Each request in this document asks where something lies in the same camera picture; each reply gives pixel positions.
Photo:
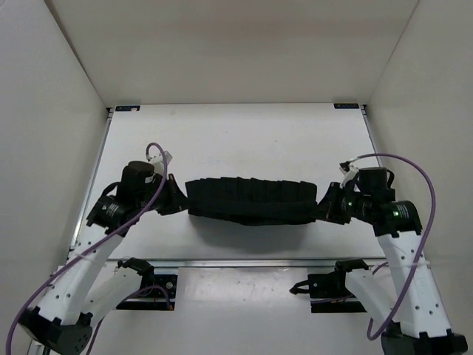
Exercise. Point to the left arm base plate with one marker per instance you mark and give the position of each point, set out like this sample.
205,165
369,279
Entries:
157,290

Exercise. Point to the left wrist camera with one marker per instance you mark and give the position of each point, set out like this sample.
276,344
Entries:
157,161

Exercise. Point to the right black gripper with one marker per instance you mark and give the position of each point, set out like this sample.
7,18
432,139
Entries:
327,209

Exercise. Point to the blue corner label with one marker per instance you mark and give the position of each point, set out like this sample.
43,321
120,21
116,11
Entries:
346,106
127,108

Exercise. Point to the left blue corner label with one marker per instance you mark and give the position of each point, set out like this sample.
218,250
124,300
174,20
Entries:
127,108

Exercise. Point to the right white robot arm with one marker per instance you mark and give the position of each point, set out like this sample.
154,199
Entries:
415,322

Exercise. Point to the right blue corner label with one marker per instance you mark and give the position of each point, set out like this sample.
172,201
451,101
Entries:
346,106

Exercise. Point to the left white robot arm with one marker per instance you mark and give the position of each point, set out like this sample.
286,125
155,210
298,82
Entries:
70,308

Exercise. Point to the black pleated skirt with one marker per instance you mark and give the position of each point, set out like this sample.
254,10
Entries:
253,202

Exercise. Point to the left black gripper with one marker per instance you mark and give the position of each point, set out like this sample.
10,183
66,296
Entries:
178,197

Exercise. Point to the aluminium front rail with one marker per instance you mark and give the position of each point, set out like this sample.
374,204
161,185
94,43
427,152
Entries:
244,263

